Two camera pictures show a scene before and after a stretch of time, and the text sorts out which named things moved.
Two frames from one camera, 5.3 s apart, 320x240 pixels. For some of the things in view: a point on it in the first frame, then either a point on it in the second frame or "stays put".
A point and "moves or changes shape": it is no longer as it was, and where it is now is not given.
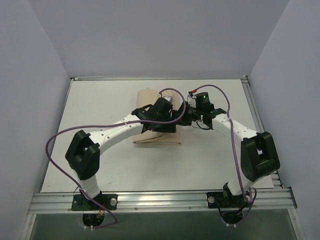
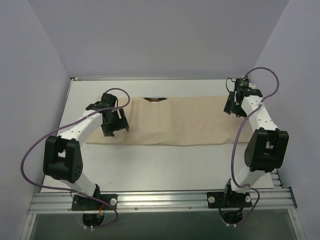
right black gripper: x=182 y=117 to x=230 y=106
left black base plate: x=80 y=202 stays put
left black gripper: x=163 y=127 to x=116 y=124
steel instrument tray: x=169 y=98 to x=155 y=99
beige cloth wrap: x=146 y=96 moves or changes shape
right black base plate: x=225 y=200 stays put
